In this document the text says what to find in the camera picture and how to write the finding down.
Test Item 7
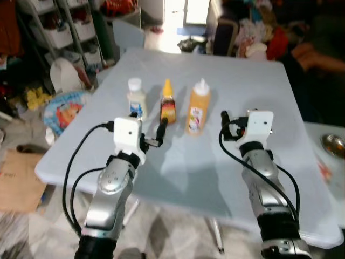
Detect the orange sauce squeeze bottle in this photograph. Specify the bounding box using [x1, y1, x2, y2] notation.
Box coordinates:
[186, 78, 211, 135]

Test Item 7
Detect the large white folding table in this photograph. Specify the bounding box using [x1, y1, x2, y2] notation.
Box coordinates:
[35, 47, 345, 250]

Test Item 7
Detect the dark upholstered chair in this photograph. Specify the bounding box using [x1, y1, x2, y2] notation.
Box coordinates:
[213, 16, 240, 57]

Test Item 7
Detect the colourful clothes pile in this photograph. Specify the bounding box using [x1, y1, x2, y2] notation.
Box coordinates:
[237, 18, 292, 60]

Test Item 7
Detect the small red wrapper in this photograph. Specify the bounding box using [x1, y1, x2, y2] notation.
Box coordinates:
[318, 161, 333, 180]

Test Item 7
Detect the round metal bowl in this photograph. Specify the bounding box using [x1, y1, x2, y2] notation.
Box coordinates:
[321, 135, 345, 158]

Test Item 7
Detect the yellow toy heap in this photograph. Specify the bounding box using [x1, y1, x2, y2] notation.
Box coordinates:
[26, 86, 53, 110]

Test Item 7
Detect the grey storage shelf rack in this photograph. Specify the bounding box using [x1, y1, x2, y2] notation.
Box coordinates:
[16, 0, 108, 73]

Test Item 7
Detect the small white side table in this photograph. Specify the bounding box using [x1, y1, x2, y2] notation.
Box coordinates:
[303, 121, 345, 230]

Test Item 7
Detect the brown cardboard box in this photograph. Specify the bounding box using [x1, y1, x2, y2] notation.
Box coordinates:
[0, 148, 48, 212]

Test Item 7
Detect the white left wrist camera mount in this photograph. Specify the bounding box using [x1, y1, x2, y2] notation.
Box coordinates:
[113, 116, 147, 163]

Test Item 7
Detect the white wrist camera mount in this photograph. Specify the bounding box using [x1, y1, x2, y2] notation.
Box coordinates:
[113, 116, 147, 163]
[245, 110, 275, 147]

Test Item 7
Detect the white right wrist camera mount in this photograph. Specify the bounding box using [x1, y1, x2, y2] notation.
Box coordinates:
[245, 110, 275, 147]

